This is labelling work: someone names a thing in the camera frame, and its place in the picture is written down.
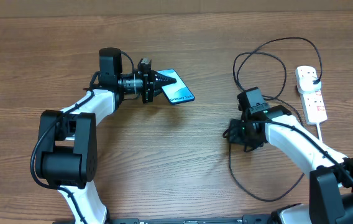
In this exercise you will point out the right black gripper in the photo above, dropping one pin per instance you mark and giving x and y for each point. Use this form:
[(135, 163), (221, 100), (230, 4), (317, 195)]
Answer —
[(235, 139)]

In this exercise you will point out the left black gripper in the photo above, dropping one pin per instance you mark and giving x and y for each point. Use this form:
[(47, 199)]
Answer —
[(149, 78)]

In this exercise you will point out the Samsung Galaxy smartphone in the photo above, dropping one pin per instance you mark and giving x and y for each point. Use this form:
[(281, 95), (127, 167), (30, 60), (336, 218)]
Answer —
[(178, 92)]

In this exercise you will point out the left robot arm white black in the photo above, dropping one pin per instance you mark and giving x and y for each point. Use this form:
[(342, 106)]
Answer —
[(65, 157)]

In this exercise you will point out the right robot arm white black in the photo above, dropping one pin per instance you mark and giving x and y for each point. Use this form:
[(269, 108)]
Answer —
[(330, 172)]

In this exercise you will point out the white charger plug adapter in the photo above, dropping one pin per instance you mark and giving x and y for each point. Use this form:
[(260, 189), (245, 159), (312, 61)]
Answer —
[(308, 85)]

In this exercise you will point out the white power strip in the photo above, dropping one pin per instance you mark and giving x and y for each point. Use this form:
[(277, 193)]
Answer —
[(312, 103)]

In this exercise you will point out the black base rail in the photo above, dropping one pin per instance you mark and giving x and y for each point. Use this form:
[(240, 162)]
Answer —
[(189, 221)]

